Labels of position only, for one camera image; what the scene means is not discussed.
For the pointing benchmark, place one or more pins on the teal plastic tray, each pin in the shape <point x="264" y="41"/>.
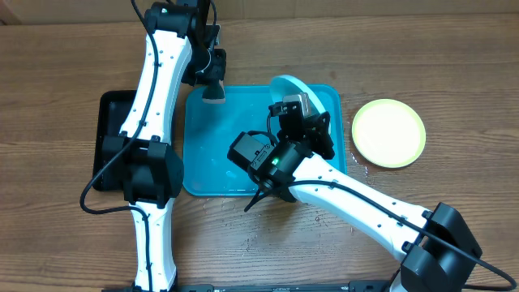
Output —
<point x="210" y="129"/>

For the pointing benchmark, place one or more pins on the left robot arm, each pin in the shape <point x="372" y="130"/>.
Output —
<point x="135" y="131"/>

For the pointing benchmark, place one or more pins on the green and pink sponge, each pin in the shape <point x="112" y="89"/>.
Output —
<point x="214" y="94"/>

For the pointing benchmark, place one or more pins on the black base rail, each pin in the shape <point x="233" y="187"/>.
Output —
<point x="352" y="286"/>

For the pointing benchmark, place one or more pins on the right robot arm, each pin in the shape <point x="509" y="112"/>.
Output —
<point x="435" y="248"/>

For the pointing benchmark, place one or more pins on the black plastic tray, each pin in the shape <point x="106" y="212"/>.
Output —
<point x="148" y="169"/>

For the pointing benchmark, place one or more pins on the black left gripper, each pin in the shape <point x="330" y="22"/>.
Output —
<point x="219" y="72"/>

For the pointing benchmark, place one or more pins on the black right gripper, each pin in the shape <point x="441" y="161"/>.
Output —
<point x="323" y="134"/>

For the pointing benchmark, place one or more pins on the light blue plate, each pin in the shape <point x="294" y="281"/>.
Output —
<point x="287" y="85"/>

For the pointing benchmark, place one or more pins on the yellow-green plate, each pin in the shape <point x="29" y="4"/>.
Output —
<point x="388" y="133"/>

